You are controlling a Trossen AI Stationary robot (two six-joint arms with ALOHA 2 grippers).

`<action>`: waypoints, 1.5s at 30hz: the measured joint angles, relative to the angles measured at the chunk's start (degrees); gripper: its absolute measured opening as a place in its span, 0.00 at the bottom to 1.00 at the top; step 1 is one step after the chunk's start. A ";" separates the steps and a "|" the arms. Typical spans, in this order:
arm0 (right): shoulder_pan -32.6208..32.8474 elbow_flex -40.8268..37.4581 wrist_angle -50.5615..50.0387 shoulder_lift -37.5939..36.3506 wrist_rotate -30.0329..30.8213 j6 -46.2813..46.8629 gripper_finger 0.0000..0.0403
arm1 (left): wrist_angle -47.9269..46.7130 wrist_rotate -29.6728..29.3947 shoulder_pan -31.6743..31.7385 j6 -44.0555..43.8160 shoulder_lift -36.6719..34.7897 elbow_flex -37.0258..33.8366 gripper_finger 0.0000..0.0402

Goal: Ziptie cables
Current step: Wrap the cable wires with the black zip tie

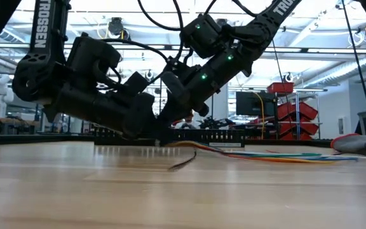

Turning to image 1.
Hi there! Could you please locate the red storage box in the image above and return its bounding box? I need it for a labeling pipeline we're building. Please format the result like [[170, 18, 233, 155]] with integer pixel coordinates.
[[267, 81, 295, 94]]

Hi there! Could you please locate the yellow hanging cable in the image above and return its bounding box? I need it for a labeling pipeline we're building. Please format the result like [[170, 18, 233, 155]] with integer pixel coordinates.
[[252, 92, 266, 140]]

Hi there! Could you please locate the red storage bin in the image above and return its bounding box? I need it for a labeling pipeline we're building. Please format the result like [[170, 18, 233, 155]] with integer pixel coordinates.
[[276, 101, 319, 121], [280, 121, 320, 136], [280, 132, 313, 141]]

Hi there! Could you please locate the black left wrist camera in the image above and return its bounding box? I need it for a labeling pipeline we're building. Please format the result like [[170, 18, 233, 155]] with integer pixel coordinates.
[[124, 71, 149, 95]]

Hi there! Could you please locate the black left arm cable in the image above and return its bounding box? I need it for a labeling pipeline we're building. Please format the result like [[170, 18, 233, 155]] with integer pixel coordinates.
[[102, 38, 170, 63]]

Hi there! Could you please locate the thin black cable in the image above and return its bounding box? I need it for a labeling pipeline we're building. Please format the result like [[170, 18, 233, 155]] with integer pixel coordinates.
[[271, 39, 294, 128]]

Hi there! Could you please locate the metal storage rack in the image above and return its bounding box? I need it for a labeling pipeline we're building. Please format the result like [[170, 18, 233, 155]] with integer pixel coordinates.
[[292, 88, 329, 141]]

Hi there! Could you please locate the grey and red cloth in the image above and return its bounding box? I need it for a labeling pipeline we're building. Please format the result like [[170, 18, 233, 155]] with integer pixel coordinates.
[[330, 133, 366, 158]]

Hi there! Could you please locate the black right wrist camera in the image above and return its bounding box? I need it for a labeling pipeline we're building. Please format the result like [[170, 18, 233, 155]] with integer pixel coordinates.
[[166, 55, 203, 80]]

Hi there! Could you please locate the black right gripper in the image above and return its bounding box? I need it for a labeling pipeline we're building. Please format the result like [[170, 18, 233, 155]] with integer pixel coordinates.
[[157, 70, 210, 131]]

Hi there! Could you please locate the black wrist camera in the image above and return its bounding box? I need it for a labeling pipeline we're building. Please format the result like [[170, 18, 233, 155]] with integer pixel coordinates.
[[166, 55, 203, 80], [124, 71, 149, 95]]

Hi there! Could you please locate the silver ventilation duct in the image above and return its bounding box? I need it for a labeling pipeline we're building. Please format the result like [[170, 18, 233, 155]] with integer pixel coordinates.
[[0, 28, 20, 44], [303, 56, 366, 88]]

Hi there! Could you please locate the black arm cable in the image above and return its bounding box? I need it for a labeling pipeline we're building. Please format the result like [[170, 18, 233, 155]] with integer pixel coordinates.
[[137, 0, 186, 61], [102, 38, 170, 63]]

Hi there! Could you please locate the blue wire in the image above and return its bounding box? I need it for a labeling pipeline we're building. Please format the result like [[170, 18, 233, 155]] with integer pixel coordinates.
[[220, 149, 359, 162]]

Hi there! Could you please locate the black aluminium table frame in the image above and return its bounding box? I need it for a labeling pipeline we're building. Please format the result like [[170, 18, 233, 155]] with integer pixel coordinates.
[[0, 135, 333, 148]]

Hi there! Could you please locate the black slotted cable duct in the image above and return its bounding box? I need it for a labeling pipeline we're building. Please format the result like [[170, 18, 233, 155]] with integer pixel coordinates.
[[93, 127, 246, 149]]

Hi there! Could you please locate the slanted black cable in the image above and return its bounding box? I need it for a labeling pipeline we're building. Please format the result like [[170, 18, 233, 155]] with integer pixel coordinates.
[[341, 0, 366, 136]]

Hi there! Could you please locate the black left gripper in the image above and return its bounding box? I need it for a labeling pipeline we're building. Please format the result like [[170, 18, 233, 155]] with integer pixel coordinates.
[[119, 91, 171, 147]]

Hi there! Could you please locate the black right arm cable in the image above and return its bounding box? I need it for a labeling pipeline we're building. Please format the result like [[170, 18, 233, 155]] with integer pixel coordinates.
[[137, 0, 186, 61]]

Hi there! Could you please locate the black monitor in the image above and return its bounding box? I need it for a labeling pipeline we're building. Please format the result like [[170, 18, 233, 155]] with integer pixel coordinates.
[[236, 91, 278, 117]]

